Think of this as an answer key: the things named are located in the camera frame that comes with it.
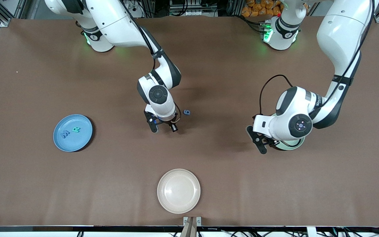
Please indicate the brown table cover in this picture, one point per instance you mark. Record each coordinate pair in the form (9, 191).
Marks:
(189, 154)

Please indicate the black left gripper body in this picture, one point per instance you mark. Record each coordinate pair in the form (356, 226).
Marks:
(272, 142)

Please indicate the green plate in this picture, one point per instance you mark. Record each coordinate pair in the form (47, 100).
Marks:
(294, 146)

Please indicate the white power strip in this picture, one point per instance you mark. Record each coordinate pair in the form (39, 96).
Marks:
(137, 13)

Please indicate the blue plate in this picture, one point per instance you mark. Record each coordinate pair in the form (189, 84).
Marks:
(72, 143)

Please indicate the blue foam uppercase M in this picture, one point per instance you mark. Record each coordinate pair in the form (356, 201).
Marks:
(65, 134)

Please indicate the orange objects pile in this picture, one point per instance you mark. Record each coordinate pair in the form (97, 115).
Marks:
(255, 8)

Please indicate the background equipment box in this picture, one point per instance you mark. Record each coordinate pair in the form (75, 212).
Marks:
(192, 10)

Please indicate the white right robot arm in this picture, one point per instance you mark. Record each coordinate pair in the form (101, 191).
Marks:
(158, 95)

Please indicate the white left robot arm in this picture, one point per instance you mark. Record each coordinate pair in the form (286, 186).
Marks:
(294, 125)

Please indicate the teal foam letter R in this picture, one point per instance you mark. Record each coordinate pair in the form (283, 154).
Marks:
(76, 129)

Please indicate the beige plate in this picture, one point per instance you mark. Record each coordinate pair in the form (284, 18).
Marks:
(178, 191)

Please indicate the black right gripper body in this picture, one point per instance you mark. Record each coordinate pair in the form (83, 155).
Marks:
(168, 122)

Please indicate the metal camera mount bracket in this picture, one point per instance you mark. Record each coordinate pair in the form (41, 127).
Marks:
(192, 227)

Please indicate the blue foam lowercase g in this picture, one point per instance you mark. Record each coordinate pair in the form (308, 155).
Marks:
(189, 112)

